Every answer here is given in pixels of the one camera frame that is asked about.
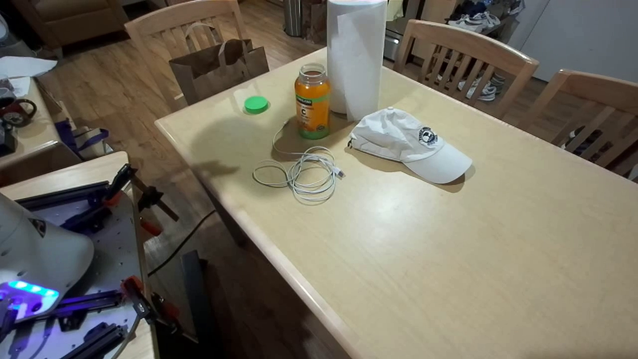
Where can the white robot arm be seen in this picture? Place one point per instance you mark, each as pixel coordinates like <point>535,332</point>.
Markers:
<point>40,256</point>

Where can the orange juice bottle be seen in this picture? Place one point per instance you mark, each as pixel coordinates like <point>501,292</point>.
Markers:
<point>313,102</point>

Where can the white baseball cap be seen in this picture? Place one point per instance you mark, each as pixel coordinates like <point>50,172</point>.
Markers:
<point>399,136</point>

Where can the green plastic lid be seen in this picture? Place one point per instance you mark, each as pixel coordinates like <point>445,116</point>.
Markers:
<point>256,104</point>

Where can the white paper towel roll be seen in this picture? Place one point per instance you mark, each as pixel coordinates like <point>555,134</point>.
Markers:
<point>355,52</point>

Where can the open cardboard box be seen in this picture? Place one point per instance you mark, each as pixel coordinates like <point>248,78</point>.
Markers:
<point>220,72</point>

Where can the grey trash can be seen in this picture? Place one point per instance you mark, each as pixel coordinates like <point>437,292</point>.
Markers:
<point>295,16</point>

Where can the black orange clamp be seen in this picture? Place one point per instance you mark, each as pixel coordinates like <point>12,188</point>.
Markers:
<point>100,206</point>
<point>152,200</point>
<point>142,300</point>

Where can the white sneakers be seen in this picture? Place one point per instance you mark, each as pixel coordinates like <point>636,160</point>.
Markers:
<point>489,90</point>
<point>475,20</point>

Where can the light wooden chair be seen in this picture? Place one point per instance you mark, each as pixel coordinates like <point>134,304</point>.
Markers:
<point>166,16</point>
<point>591,82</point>
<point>465,46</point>

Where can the grey metal mounting plate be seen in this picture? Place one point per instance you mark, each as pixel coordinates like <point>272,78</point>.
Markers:
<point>116,246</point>

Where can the brown wooden cabinet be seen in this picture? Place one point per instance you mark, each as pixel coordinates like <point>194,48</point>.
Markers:
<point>72,16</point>

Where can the white paper sheet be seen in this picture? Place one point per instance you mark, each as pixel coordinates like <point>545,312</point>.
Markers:
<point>22,66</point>

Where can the dark metal stand post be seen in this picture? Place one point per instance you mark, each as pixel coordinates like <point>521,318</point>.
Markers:
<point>200,306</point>

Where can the purple metal bracket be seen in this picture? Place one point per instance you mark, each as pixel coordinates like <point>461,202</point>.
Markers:
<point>86,304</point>

